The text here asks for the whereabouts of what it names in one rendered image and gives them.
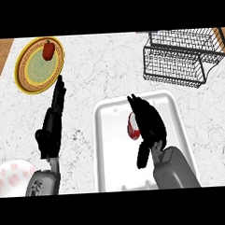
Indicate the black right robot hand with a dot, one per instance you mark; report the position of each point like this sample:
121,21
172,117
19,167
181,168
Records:
150,121

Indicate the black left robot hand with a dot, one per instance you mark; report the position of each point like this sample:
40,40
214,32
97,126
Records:
52,127

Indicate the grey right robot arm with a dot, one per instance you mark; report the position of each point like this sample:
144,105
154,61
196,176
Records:
171,167

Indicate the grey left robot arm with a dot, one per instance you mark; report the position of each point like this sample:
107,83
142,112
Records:
44,180

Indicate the white plastic tray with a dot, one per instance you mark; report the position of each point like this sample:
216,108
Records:
119,148

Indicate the yellow and green plate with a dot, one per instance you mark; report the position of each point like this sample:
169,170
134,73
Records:
39,65

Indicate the white plate with pink spots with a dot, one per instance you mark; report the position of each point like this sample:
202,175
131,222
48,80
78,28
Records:
12,179

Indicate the red bell pepper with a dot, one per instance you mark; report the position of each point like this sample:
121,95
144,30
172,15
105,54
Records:
48,50

